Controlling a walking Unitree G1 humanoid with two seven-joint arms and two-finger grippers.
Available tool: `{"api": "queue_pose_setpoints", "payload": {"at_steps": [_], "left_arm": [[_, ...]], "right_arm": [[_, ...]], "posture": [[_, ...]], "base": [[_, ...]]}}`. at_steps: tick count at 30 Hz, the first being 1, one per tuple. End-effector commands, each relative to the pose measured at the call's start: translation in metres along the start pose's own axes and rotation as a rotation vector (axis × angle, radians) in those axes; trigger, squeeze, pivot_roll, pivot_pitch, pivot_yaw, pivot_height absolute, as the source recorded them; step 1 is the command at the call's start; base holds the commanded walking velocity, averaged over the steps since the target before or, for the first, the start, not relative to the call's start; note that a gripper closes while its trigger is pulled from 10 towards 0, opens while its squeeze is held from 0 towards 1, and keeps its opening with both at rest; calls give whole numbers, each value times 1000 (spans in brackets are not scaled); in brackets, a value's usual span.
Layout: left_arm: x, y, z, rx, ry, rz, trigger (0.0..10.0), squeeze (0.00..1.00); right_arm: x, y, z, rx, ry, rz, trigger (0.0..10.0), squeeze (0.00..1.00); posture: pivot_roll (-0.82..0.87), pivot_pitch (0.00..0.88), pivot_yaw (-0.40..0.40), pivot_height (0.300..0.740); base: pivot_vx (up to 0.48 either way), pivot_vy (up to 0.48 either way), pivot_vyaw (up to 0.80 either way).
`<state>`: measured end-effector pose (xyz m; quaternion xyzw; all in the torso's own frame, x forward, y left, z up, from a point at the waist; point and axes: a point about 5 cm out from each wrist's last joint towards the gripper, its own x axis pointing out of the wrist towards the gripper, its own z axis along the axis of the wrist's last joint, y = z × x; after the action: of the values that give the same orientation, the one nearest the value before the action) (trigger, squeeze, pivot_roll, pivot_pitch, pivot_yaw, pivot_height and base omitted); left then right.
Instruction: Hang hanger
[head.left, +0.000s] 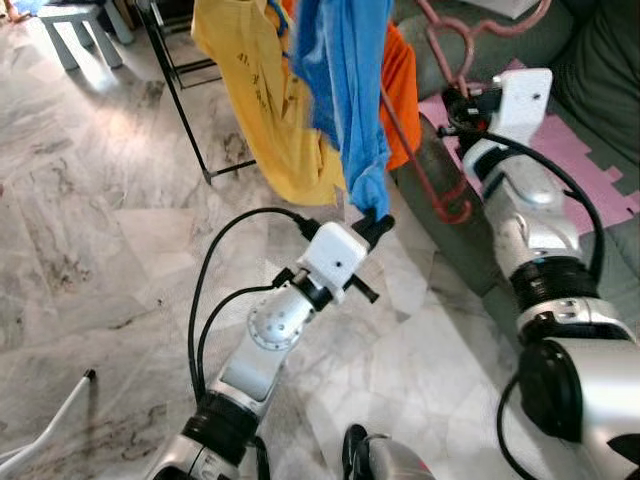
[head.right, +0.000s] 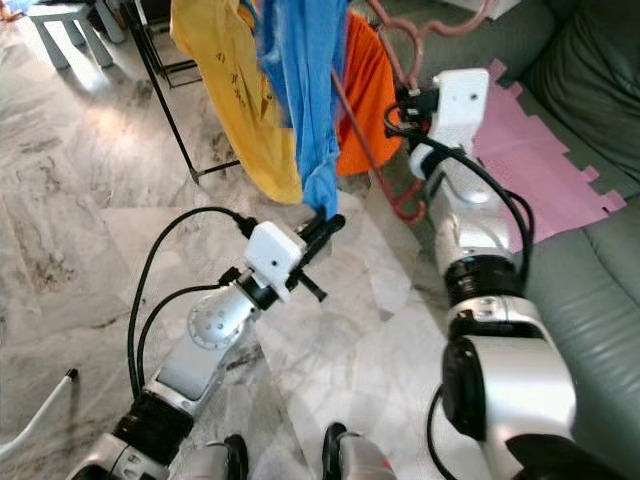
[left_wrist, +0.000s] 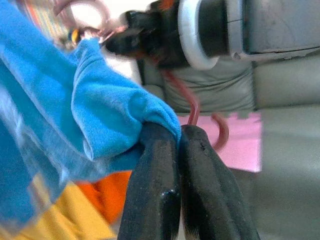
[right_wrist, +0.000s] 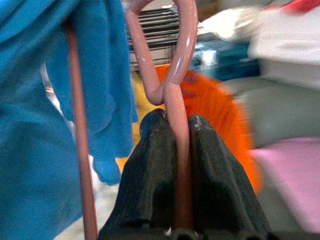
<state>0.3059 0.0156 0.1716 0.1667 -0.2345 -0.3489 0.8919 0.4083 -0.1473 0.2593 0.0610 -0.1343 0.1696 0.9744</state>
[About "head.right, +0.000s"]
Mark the black metal drying rack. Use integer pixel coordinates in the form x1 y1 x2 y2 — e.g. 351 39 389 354
120 0 211 186

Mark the robot left leg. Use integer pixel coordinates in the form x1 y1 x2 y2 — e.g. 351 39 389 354
200 435 253 480

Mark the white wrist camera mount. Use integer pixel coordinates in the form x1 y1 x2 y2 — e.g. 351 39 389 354
245 222 307 301
428 68 489 151

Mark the pink plastic hanger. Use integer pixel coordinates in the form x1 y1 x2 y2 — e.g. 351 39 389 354
328 0 496 223

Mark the robot leg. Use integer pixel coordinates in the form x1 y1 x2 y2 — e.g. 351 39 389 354
200 435 253 480
322 425 401 480

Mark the light blue shirt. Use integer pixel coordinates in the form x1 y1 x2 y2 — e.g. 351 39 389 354
255 0 351 219

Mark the orange polo shirt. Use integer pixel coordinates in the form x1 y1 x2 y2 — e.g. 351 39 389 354
335 10 406 176

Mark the grey green leather sofa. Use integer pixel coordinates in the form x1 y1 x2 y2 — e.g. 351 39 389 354
360 0 640 480

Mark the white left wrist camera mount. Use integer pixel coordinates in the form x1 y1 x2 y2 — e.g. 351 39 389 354
245 222 307 301

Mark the pink foam mat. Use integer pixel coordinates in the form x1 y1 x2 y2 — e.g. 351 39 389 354
460 58 626 246

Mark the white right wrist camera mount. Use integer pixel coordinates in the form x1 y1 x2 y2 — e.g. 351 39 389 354
428 68 489 151

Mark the yellow polo shirt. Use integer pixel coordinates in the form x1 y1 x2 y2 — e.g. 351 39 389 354
170 0 306 204

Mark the robot right leg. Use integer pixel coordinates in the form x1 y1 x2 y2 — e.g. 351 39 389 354
322 425 401 480

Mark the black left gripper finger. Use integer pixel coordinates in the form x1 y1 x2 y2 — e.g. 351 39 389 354
305 214 347 251

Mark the white pole black tip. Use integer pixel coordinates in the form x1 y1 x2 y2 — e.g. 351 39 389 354
0 368 77 466

